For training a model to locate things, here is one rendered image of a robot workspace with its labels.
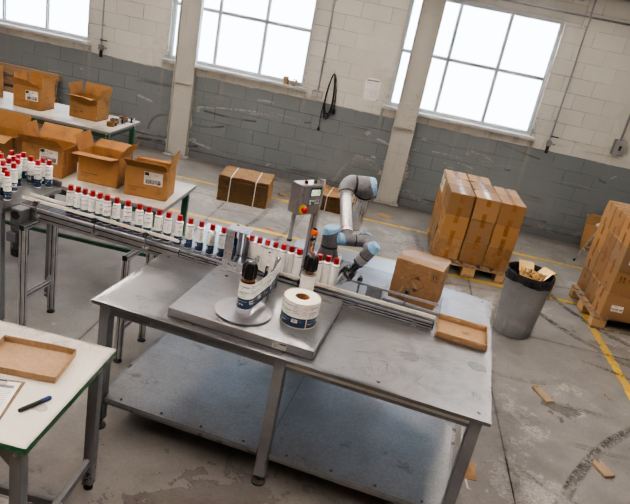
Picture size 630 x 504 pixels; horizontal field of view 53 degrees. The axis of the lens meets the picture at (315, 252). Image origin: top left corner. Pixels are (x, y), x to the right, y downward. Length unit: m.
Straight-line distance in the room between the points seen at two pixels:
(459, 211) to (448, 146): 2.28
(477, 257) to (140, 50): 5.58
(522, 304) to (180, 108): 5.78
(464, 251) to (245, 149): 3.84
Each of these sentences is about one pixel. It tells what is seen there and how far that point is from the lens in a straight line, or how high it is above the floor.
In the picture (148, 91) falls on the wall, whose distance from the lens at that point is 9.76.
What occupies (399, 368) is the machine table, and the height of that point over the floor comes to 0.83.
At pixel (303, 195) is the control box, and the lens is 3.74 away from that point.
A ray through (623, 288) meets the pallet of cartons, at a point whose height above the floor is 0.48.
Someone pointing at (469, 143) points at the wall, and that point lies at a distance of 9.13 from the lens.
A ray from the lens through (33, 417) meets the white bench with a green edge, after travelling 2.74.
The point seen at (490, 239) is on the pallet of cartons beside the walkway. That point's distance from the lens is 7.14.
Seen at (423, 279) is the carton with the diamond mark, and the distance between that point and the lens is 3.95.
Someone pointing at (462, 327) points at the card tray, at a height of 0.83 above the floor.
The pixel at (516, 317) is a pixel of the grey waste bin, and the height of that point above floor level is 0.22.
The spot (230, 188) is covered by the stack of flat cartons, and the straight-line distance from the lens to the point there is 7.88.
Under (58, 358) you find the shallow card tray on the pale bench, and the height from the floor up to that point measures 0.80.
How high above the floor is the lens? 2.47
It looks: 21 degrees down
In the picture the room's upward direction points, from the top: 12 degrees clockwise
